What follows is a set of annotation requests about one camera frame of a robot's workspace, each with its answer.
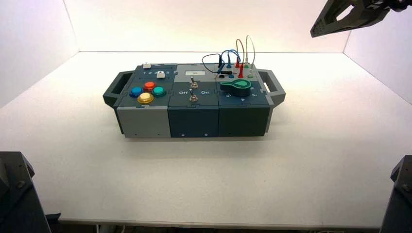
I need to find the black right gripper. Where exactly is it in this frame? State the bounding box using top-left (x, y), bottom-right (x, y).
top-left (310, 0), bottom-right (412, 38)

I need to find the yellow round push button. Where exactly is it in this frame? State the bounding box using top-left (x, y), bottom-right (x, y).
top-left (137, 92), bottom-right (155, 105)

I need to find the black patch cable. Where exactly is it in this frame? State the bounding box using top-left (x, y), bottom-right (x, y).
top-left (202, 53), bottom-right (233, 75)

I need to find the grey and teal control box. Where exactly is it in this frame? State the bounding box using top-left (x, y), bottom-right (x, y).
top-left (103, 63), bottom-right (286, 139)

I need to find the green rotary knob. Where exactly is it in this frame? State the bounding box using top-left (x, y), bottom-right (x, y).
top-left (220, 79), bottom-right (252, 98)

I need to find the red patch cable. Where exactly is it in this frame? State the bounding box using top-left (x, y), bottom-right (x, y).
top-left (235, 39), bottom-right (245, 79)

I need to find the green round push button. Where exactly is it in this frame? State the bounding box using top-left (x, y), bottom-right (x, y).
top-left (151, 86), bottom-right (167, 98)

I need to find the white patch cable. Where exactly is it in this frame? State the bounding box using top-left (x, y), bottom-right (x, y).
top-left (244, 35), bottom-right (257, 79)

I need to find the blue patch cable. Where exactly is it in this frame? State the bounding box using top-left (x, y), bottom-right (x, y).
top-left (217, 49), bottom-right (241, 70)

